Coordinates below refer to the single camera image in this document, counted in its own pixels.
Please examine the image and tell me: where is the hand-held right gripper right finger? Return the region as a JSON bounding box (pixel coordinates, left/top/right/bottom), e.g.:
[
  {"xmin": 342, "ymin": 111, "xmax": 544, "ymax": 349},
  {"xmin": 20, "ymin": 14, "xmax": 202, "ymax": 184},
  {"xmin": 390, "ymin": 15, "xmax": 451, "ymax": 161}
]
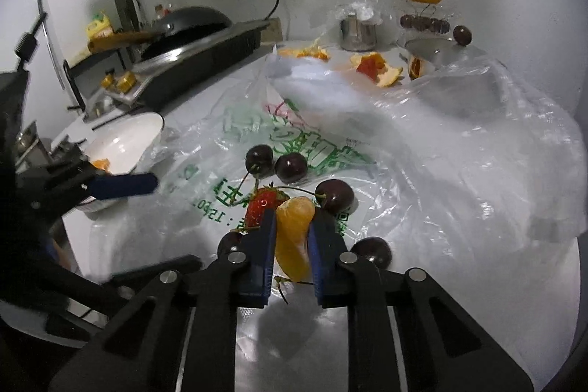
[{"xmin": 308, "ymin": 208, "xmax": 536, "ymax": 392}]

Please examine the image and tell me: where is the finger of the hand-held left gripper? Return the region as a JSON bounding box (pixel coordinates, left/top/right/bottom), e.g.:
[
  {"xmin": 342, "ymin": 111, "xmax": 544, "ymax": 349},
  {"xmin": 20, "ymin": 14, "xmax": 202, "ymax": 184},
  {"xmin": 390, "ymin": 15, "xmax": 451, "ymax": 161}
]
[
  {"xmin": 16, "ymin": 159, "xmax": 107, "ymax": 186},
  {"xmin": 18, "ymin": 172, "xmax": 159, "ymax": 211}
]

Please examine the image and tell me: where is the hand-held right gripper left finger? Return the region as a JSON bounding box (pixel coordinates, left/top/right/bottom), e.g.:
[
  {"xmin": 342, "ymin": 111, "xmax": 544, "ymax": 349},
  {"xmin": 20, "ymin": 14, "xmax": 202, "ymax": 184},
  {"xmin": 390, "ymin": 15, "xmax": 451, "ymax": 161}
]
[{"xmin": 48, "ymin": 215, "xmax": 279, "ymax": 392}]

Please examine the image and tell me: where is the dark red cherry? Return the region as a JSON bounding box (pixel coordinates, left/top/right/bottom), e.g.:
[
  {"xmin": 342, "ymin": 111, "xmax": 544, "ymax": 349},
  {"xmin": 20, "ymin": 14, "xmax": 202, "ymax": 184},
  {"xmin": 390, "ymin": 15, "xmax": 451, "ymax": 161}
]
[
  {"xmin": 274, "ymin": 153, "xmax": 308, "ymax": 185},
  {"xmin": 316, "ymin": 179, "xmax": 355, "ymax": 215},
  {"xmin": 245, "ymin": 144, "xmax": 275, "ymax": 175},
  {"xmin": 351, "ymin": 237, "xmax": 392, "ymax": 270},
  {"xmin": 217, "ymin": 230, "xmax": 244, "ymax": 257}
]

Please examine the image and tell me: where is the white plate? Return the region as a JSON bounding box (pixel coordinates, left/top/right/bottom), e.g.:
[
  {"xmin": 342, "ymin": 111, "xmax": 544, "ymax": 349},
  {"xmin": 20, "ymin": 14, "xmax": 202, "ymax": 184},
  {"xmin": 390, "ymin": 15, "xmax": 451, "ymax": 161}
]
[{"xmin": 62, "ymin": 112, "xmax": 165, "ymax": 216}]

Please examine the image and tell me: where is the red strawberry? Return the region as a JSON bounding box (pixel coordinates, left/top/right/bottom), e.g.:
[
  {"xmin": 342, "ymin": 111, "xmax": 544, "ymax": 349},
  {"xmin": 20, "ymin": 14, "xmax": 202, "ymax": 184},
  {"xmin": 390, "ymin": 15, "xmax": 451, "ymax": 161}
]
[{"xmin": 243, "ymin": 185, "xmax": 291, "ymax": 232}]

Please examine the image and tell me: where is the black metal rack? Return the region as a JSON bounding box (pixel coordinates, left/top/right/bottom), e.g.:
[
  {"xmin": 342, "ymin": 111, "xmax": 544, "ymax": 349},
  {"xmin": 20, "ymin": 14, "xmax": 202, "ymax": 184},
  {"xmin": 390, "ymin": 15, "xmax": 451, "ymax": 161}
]
[{"xmin": 63, "ymin": 45, "xmax": 139, "ymax": 112}]

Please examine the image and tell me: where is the steel induction cooker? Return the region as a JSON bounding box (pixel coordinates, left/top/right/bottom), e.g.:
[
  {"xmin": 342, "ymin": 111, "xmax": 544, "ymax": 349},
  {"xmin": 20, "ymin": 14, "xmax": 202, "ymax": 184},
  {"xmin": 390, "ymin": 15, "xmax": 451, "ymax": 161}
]
[{"xmin": 103, "ymin": 19, "xmax": 272, "ymax": 110}]

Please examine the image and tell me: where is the yellow package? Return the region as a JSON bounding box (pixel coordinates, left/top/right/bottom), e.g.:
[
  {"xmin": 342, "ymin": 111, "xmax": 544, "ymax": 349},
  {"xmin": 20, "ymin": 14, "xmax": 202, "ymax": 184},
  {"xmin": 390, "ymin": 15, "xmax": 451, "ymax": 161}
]
[{"xmin": 87, "ymin": 10, "xmax": 115, "ymax": 41}]

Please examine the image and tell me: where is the clear printed plastic bag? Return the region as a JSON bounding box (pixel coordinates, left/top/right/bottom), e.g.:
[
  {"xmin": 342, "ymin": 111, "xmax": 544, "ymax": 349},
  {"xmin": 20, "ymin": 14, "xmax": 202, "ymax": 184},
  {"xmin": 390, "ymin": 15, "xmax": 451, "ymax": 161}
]
[{"xmin": 87, "ymin": 50, "xmax": 588, "ymax": 310}]

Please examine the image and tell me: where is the orange peel with red flesh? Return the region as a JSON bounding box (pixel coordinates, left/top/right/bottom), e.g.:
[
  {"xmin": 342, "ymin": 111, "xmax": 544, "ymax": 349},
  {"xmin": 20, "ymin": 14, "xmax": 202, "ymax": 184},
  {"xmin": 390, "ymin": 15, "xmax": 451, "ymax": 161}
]
[{"xmin": 350, "ymin": 51, "xmax": 404, "ymax": 88}]

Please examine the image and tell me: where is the cup-shaped orange peel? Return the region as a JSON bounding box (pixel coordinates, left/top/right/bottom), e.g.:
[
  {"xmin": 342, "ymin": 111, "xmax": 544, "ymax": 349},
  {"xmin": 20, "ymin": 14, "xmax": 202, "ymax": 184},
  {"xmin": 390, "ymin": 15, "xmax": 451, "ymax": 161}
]
[{"xmin": 278, "ymin": 43, "xmax": 330, "ymax": 61}]

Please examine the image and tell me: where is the steel cup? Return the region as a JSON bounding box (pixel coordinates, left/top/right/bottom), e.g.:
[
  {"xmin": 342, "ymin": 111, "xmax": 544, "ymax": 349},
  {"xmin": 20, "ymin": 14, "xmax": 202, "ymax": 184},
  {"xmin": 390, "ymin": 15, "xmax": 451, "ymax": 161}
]
[{"xmin": 339, "ymin": 13, "xmax": 378, "ymax": 51}]

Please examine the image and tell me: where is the steel pot with brown knob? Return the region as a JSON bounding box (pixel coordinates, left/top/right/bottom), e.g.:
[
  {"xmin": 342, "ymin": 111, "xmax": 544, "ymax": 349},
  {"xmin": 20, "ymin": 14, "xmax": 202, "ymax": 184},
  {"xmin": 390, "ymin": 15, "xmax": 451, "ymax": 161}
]
[{"xmin": 397, "ymin": 25, "xmax": 478, "ymax": 69}]

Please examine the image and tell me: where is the row of small dark cherries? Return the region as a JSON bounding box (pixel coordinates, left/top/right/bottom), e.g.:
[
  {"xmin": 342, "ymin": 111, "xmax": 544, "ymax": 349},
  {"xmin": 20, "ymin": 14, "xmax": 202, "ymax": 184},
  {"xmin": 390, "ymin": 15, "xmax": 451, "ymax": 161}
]
[{"xmin": 399, "ymin": 14, "xmax": 451, "ymax": 33}]

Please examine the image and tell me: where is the small clear plastic bag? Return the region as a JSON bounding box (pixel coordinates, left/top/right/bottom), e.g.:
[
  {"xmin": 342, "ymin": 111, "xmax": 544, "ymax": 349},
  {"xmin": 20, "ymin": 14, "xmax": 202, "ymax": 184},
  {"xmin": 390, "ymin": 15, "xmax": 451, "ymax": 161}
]
[{"xmin": 333, "ymin": 0, "xmax": 384, "ymax": 25}]

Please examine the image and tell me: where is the glass bowl of fruit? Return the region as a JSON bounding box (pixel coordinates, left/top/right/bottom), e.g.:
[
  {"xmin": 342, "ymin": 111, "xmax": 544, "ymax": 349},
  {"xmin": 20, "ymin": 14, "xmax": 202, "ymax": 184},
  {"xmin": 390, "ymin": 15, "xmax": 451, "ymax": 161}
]
[{"xmin": 396, "ymin": 1, "xmax": 456, "ymax": 37}]

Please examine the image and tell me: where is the dark wok with wooden handle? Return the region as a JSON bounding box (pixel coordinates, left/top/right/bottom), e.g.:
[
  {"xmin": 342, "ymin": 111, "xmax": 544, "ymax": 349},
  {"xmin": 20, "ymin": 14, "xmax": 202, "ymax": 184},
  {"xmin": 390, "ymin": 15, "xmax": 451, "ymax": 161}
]
[{"xmin": 87, "ymin": 6, "xmax": 233, "ymax": 53}]

